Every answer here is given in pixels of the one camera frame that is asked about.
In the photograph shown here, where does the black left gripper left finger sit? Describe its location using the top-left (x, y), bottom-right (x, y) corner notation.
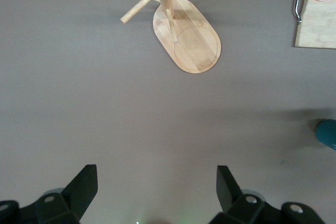
top-left (0, 164), bottom-right (98, 224)

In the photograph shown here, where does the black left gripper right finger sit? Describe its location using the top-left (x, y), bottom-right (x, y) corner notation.
top-left (211, 165), bottom-right (325, 224)

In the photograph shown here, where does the teal mug with yellow inside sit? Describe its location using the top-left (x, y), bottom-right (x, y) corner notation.
top-left (314, 118), bottom-right (336, 152)

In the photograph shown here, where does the wooden mug tree rack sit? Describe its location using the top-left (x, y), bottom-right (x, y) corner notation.
top-left (120, 0), bottom-right (222, 74)

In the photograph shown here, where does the bamboo cutting board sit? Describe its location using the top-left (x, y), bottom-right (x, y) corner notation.
top-left (293, 0), bottom-right (336, 50)

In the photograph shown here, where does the metal board handle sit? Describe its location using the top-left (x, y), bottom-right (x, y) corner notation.
top-left (293, 0), bottom-right (310, 25)

